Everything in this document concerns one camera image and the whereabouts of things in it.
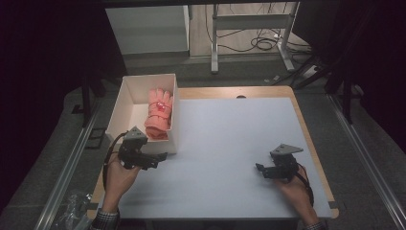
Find grey metal desk frame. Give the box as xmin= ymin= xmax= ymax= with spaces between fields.
xmin=210 ymin=1 xmax=297 ymax=75

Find person's right hand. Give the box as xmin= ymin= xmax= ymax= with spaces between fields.
xmin=274 ymin=167 xmax=315 ymax=219

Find black metal stand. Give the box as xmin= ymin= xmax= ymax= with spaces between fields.
xmin=71 ymin=71 xmax=108 ymax=128
xmin=293 ymin=52 xmax=357 ymax=126

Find clear plastic bag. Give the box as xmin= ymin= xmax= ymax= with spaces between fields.
xmin=51 ymin=190 xmax=94 ymax=230

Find black floor bracket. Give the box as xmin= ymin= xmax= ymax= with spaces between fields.
xmin=85 ymin=126 xmax=107 ymax=150

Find black floor cables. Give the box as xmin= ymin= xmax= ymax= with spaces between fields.
xmin=204 ymin=2 xmax=313 ymax=56

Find white cabinet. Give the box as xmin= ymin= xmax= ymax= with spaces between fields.
xmin=104 ymin=4 xmax=192 ymax=56

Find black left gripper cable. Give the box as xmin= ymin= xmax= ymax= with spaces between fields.
xmin=101 ymin=131 xmax=128 ymax=191

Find white box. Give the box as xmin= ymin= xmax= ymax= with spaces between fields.
xmin=104 ymin=73 xmax=180 ymax=155

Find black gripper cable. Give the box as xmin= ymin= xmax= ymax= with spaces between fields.
xmin=101 ymin=131 xmax=128 ymax=191
xmin=296 ymin=162 xmax=316 ymax=208

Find person's left hand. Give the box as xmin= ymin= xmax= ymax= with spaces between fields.
xmin=102 ymin=161 xmax=142 ymax=205

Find pale blue table mat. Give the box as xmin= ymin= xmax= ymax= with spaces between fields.
xmin=98 ymin=97 xmax=333 ymax=220

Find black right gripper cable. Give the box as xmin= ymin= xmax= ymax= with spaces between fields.
xmin=296 ymin=162 xmax=316 ymax=208

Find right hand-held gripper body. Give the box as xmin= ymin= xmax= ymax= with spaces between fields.
xmin=269 ymin=143 xmax=305 ymax=183

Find white power strip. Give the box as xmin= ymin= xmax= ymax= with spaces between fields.
xmin=302 ymin=64 xmax=320 ymax=80

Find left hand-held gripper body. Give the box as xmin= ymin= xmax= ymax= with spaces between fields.
xmin=118 ymin=126 xmax=151 ymax=171

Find aluminium rail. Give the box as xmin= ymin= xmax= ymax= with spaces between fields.
xmin=33 ymin=102 xmax=101 ymax=230
xmin=327 ymin=94 xmax=406 ymax=230

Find pink knitted glove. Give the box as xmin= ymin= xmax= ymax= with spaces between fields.
xmin=144 ymin=87 xmax=174 ymax=141

